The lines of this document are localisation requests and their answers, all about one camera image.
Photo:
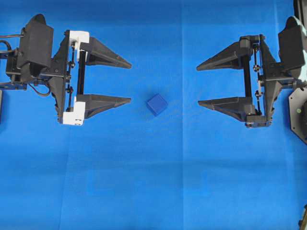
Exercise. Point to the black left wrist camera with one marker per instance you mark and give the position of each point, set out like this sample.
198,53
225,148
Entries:
35,48

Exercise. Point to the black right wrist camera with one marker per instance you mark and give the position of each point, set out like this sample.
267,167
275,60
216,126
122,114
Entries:
293,44

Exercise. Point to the blue cube block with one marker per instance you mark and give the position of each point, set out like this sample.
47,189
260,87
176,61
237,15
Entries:
156,104

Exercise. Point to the yellow black clamp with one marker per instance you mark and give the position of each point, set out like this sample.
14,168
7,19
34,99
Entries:
303,221

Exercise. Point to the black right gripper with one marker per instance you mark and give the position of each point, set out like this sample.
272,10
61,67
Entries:
272,79

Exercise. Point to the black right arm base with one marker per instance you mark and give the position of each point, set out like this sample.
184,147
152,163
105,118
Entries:
298,112

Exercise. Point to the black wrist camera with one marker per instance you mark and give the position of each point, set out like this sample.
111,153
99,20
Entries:
35,48
293,44

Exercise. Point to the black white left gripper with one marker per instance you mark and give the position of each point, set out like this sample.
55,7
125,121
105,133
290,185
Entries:
57,77

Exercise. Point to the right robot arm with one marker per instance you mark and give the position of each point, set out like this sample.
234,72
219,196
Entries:
300,74

